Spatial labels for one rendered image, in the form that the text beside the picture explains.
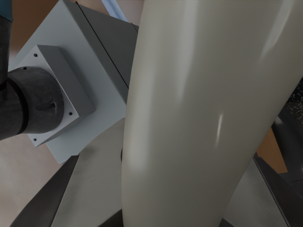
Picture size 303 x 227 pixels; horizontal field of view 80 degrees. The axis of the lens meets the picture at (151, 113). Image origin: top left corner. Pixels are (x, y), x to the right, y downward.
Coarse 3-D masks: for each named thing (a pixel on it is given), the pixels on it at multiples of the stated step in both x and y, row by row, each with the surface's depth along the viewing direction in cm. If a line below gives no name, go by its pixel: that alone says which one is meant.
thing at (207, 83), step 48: (192, 0) 2; (240, 0) 2; (288, 0) 2; (144, 48) 3; (192, 48) 2; (240, 48) 2; (288, 48) 2; (144, 96) 3; (192, 96) 3; (240, 96) 2; (288, 96) 3; (144, 144) 3; (192, 144) 3; (240, 144) 3; (144, 192) 4; (192, 192) 3
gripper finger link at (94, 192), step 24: (120, 120) 12; (96, 144) 10; (120, 144) 10; (96, 168) 8; (120, 168) 8; (72, 192) 7; (96, 192) 7; (120, 192) 7; (72, 216) 6; (96, 216) 6; (120, 216) 6
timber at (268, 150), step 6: (270, 132) 105; (264, 138) 107; (270, 138) 106; (264, 144) 108; (270, 144) 107; (276, 144) 106; (258, 150) 110; (264, 150) 109; (270, 150) 108; (276, 150) 107; (258, 156) 111; (264, 156) 110; (270, 156) 109; (276, 156) 107; (282, 156) 106; (270, 162) 110; (276, 162) 108; (282, 162) 107; (276, 168) 109; (282, 168) 108
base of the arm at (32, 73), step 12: (12, 72) 45; (24, 72) 45; (36, 72) 46; (12, 84) 41; (24, 84) 43; (36, 84) 44; (48, 84) 46; (24, 96) 42; (36, 96) 44; (48, 96) 46; (60, 96) 48; (24, 108) 41; (36, 108) 44; (48, 108) 47; (60, 108) 49; (24, 120) 42; (36, 120) 45; (48, 120) 47; (60, 120) 51; (24, 132) 46; (36, 132) 49
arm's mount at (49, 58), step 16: (32, 48) 49; (48, 48) 51; (32, 64) 50; (48, 64) 48; (64, 64) 53; (64, 80) 50; (64, 96) 49; (80, 96) 52; (64, 112) 50; (80, 112) 50; (64, 128) 54
